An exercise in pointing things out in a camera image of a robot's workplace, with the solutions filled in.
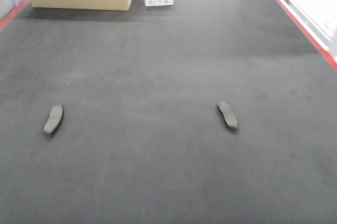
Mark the grey brake pad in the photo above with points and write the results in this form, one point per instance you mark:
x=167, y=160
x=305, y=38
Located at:
x=228, y=115
x=54, y=119

